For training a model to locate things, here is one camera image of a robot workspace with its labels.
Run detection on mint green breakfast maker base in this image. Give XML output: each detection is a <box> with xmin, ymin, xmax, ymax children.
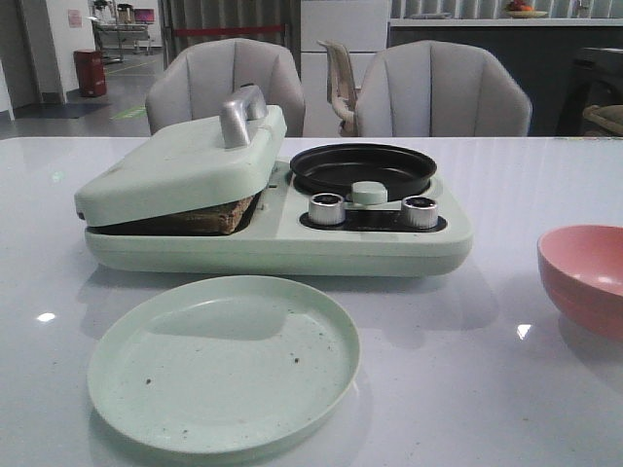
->
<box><xmin>85</xmin><ymin>161</ymin><xmax>473</xmax><ymax>277</ymax></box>

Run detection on mint green round plate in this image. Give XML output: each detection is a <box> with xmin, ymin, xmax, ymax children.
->
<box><xmin>88</xmin><ymin>275</ymin><xmax>360</xmax><ymax>457</ymax></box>

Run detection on black round frying pan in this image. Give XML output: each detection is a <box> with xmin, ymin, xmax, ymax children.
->
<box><xmin>290</xmin><ymin>143</ymin><xmax>437</xmax><ymax>201</ymax></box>

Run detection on pink bowl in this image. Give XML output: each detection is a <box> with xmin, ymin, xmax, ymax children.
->
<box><xmin>537</xmin><ymin>225</ymin><xmax>622</xmax><ymax>341</ymax></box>

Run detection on red trash bin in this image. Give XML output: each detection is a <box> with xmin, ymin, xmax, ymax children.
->
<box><xmin>73</xmin><ymin>50</ymin><xmax>107</xmax><ymax>97</ymax></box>

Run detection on silver control knob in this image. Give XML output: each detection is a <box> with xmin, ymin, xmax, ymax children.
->
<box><xmin>400</xmin><ymin>196</ymin><xmax>438</xmax><ymax>230</ymax></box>
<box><xmin>308</xmin><ymin>193</ymin><xmax>346</xmax><ymax>226</ymax></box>

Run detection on beige cushion at right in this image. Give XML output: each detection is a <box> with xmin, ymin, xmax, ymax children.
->
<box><xmin>582</xmin><ymin>104</ymin><xmax>623</xmax><ymax>137</ymax></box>

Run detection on right grey upholstered chair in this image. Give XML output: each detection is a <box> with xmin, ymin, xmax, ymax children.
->
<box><xmin>354</xmin><ymin>40</ymin><xmax>532</xmax><ymax>137</ymax></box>

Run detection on left silver control knob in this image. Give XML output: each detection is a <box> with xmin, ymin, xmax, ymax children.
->
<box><xmin>308</xmin><ymin>193</ymin><xmax>346</xmax><ymax>226</ymax></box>

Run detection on dark counter with white top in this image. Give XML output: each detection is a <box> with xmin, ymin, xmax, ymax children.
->
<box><xmin>387</xmin><ymin>18</ymin><xmax>622</xmax><ymax>136</ymax></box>

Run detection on background desk with monitor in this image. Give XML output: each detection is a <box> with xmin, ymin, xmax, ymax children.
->
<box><xmin>89</xmin><ymin>1</ymin><xmax>158</xmax><ymax>64</ymax></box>

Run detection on left grey upholstered chair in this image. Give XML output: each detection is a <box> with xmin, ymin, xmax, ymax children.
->
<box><xmin>145</xmin><ymin>38</ymin><xmax>306</xmax><ymax>137</ymax></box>

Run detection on right silver control knob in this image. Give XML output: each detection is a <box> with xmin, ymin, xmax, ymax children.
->
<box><xmin>400</xmin><ymin>196</ymin><xmax>438</xmax><ymax>230</ymax></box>

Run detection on grey upholstered chair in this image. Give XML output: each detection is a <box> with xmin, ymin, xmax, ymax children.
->
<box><xmin>145</xmin><ymin>38</ymin><xmax>306</xmax><ymax>137</ymax></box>
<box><xmin>354</xmin><ymin>40</ymin><xmax>532</xmax><ymax>137</ymax></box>

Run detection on white cabinet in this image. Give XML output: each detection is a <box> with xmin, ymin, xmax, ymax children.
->
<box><xmin>301</xmin><ymin>1</ymin><xmax>391</xmax><ymax>137</ymax></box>

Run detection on black appliance at right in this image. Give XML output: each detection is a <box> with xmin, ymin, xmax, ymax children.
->
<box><xmin>556</xmin><ymin>48</ymin><xmax>622</xmax><ymax>136</ymax></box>

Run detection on red barrier tape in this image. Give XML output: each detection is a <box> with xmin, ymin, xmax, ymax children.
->
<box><xmin>172</xmin><ymin>24</ymin><xmax>287</xmax><ymax>37</ymax></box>

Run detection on fruit plate on counter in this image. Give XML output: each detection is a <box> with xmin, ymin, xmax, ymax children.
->
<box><xmin>503</xmin><ymin>0</ymin><xmax>548</xmax><ymax>18</ymax></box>

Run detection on bread slice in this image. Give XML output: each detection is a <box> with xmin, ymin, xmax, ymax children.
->
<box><xmin>137</xmin><ymin>196</ymin><xmax>256</xmax><ymax>235</ymax></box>

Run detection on mint green hinged lid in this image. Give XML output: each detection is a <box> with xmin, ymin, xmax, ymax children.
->
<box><xmin>74</xmin><ymin>105</ymin><xmax>286</xmax><ymax>227</ymax></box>

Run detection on beige office chair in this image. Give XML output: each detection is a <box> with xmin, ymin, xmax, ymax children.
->
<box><xmin>317</xmin><ymin>40</ymin><xmax>358</xmax><ymax>137</ymax></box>

